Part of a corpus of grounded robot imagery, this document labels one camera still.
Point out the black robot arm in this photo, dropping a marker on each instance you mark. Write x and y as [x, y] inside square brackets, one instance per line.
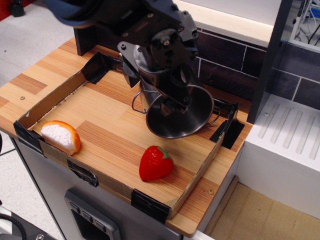
[120, 17]

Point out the red plastic strawberry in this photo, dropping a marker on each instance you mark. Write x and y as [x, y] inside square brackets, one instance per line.
[155, 163]

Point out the grey oven control panel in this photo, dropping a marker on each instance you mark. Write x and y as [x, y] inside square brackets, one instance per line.
[91, 223]

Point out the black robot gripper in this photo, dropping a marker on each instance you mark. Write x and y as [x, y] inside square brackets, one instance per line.
[157, 50]

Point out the dark grey left post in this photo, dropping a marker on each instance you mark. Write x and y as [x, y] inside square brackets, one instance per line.
[88, 38]

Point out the light wooden shelf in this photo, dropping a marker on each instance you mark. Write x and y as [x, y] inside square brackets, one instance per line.
[236, 27]

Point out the dark grey right post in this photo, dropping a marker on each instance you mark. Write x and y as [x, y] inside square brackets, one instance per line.
[261, 94]

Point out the white toy sink drainboard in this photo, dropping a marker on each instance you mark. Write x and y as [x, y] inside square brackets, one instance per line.
[288, 129]

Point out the orange slice toy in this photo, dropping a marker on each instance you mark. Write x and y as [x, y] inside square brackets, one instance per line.
[62, 136]

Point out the stainless steel pot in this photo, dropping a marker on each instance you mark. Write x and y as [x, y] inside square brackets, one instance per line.
[163, 116]

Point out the dark grey post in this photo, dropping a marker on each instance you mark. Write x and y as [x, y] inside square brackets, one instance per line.
[88, 38]
[261, 94]

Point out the cardboard fence with black tape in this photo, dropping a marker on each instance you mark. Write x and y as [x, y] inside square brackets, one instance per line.
[97, 103]

